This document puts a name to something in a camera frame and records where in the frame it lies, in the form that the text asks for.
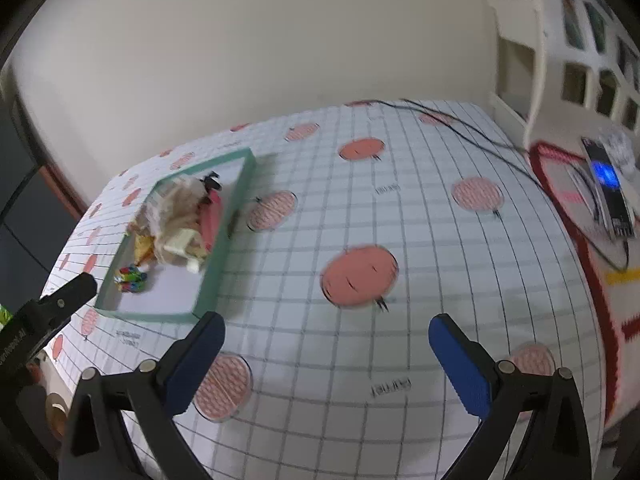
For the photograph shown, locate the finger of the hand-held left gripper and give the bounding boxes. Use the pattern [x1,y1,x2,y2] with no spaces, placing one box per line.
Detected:
[20,273,98,343]

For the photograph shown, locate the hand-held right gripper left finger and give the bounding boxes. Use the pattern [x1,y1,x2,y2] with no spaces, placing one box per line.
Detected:
[59,311,226,480]

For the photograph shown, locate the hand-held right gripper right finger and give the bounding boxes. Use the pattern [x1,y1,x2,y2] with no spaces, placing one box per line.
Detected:
[428,313,593,480]

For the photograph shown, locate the colourful building block toy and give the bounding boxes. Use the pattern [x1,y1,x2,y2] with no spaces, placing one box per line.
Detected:
[114,266,148,292]

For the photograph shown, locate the teal cardboard box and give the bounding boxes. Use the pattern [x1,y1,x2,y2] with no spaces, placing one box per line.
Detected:
[94,147,257,324]

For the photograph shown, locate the yellow snack packet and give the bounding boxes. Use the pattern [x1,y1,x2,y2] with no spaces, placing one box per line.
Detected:
[131,234,156,263]

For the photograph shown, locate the pink hair roller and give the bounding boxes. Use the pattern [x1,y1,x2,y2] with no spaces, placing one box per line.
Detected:
[200,190,223,251]

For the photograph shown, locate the beige paper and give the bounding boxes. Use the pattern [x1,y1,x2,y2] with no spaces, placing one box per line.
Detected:
[127,175,213,266]

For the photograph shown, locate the dark cabinet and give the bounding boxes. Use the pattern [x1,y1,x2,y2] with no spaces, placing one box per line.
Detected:
[0,95,88,311]

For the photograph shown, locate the red and white woven mat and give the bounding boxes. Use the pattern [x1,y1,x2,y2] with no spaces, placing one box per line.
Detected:
[527,141,640,428]

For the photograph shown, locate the pomegranate print grid tablecloth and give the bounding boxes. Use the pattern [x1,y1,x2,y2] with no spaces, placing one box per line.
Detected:
[40,100,608,480]

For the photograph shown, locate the black electronic device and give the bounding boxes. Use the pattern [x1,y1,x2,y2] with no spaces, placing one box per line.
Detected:
[580,136,637,239]

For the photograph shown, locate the crumpled silver foil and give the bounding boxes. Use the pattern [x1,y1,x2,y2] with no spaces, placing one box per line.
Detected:
[597,127,638,171]

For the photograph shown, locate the white wooden shelf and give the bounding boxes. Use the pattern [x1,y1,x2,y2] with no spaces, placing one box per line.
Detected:
[487,0,546,126]

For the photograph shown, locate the black cable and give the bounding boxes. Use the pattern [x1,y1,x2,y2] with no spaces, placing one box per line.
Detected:
[372,99,546,191]

